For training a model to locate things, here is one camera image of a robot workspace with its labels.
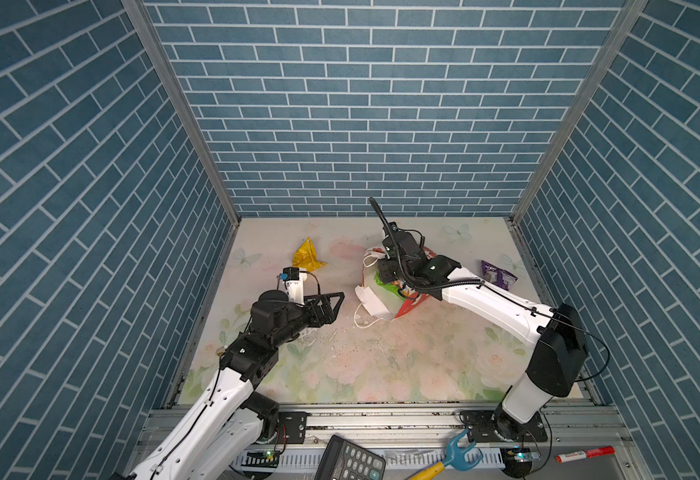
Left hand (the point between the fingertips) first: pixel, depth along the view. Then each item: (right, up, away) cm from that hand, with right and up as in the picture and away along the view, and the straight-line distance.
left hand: (335, 298), depth 74 cm
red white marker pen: (+60, -36, -4) cm, 70 cm away
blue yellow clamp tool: (+29, -36, -6) cm, 46 cm away
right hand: (+12, +10, +10) cm, 19 cm away
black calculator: (+3, -36, -6) cm, 37 cm away
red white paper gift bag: (+12, -5, +20) cm, 24 cm away
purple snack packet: (+52, +3, +25) cm, 58 cm away
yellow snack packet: (-14, +9, +30) cm, 34 cm away
